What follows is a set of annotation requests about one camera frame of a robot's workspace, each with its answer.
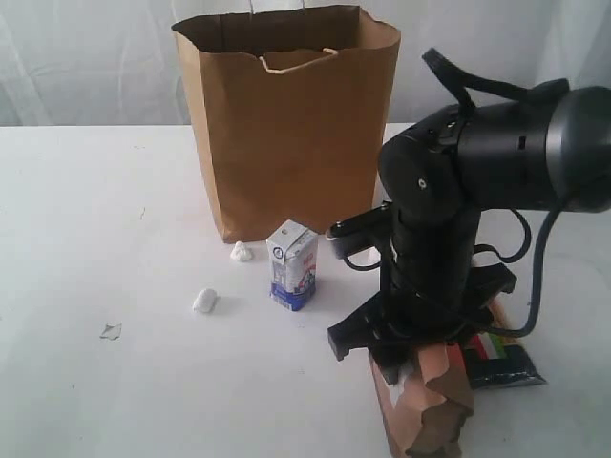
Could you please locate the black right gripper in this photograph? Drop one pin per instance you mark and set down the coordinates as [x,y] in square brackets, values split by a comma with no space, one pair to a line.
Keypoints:
[403,316]

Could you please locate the spaghetti pack black ends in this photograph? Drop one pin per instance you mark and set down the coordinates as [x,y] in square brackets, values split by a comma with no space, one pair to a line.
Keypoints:
[494,362]

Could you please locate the brown kraft pouch orange label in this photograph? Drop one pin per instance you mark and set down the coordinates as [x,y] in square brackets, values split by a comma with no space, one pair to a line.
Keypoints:
[424,412]

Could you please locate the small blue white milk carton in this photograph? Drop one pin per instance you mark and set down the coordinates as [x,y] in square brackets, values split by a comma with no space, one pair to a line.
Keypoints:
[292,251]

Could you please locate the right robot arm black grey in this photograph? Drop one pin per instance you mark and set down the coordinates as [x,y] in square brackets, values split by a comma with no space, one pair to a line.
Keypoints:
[441,175]

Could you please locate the brown paper bag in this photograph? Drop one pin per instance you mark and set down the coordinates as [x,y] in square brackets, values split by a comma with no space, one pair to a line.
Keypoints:
[288,110]

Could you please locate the white foam peanut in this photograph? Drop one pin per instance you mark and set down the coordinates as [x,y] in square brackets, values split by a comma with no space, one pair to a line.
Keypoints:
[241,252]
[204,302]

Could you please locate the chipped spot paint flake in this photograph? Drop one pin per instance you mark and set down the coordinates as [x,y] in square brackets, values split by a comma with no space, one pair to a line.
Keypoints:
[111,332]

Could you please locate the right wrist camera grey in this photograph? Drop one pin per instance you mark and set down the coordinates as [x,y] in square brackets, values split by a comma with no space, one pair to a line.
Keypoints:
[360,233]

